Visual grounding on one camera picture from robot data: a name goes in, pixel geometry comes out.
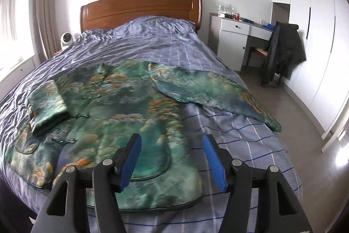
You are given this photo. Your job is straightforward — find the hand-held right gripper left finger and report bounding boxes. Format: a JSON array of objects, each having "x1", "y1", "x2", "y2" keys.
[{"x1": 31, "y1": 133, "x2": 142, "y2": 233}]

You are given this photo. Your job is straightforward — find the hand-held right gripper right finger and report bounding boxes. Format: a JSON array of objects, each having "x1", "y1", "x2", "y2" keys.
[{"x1": 202, "y1": 134, "x2": 314, "y2": 233}]

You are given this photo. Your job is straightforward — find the green floral padded jacket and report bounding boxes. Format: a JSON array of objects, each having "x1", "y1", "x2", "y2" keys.
[{"x1": 5, "y1": 60, "x2": 282, "y2": 212}]

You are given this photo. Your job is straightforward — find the wooden chair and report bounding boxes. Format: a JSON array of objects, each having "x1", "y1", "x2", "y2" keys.
[{"x1": 247, "y1": 47, "x2": 281, "y2": 86}]

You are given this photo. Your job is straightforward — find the white desk with drawers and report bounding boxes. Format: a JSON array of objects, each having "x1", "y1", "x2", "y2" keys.
[{"x1": 209, "y1": 13, "x2": 274, "y2": 72}]

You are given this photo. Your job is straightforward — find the chair with dark jacket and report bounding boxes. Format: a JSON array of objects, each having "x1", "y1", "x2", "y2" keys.
[{"x1": 261, "y1": 21, "x2": 306, "y2": 85}]

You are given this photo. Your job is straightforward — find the white round fan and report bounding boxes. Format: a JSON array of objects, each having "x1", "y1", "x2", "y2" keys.
[{"x1": 60, "y1": 32, "x2": 73, "y2": 51}]

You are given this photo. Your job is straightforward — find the blue items on desk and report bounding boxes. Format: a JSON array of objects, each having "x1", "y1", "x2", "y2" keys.
[{"x1": 241, "y1": 18, "x2": 274, "y2": 30}]

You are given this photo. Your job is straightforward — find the white window cabinet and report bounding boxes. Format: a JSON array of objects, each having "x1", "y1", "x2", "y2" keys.
[{"x1": 0, "y1": 54, "x2": 37, "y2": 98}]

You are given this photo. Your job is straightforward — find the clear plastic container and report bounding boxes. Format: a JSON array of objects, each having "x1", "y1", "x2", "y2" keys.
[{"x1": 217, "y1": 4, "x2": 234, "y2": 18}]

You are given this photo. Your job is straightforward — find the wooden headboard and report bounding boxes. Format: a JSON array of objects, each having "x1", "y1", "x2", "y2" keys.
[{"x1": 80, "y1": 0, "x2": 202, "y2": 33}]

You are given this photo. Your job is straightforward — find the white wardrobe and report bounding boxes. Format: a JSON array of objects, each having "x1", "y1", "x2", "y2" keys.
[{"x1": 271, "y1": 0, "x2": 349, "y2": 153}]

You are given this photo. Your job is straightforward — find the beige curtain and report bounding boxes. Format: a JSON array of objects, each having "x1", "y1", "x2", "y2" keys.
[{"x1": 33, "y1": 0, "x2": 61, "y2": 61}]

